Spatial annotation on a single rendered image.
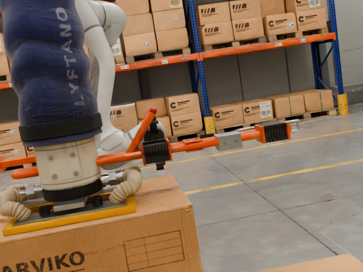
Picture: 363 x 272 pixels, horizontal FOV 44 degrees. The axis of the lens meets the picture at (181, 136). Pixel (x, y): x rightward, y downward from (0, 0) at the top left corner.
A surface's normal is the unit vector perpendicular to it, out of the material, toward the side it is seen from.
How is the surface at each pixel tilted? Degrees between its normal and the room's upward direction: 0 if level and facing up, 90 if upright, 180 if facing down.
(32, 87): 77
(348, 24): 90
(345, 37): 90
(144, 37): 85
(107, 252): 90
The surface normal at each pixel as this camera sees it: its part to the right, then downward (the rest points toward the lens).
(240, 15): 0.12, 0.16
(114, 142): -0.07, -0.25
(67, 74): 0.44, 0.34
